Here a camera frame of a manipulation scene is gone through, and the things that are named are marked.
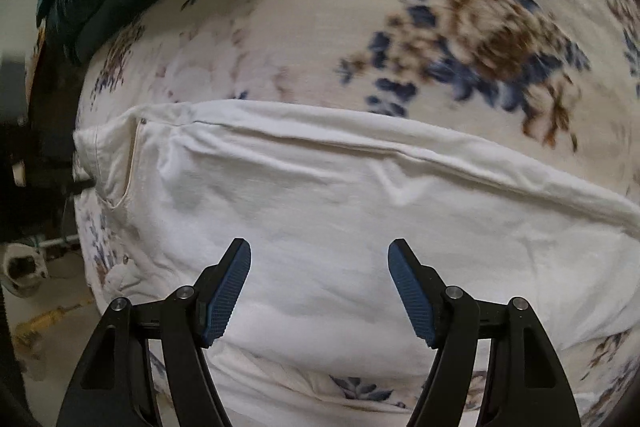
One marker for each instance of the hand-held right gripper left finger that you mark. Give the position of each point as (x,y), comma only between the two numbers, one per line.
(227,294)

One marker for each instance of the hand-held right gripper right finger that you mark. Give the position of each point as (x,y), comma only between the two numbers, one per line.
(414,294)

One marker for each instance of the white pants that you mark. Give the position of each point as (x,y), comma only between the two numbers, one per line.
(320,227)

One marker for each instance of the yellow tool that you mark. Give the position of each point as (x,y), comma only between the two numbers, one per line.
(37,324)

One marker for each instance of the white round object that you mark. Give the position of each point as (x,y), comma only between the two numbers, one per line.
(20,268)

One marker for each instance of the floral printed blanket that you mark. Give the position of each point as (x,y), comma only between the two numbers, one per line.
(350,22)

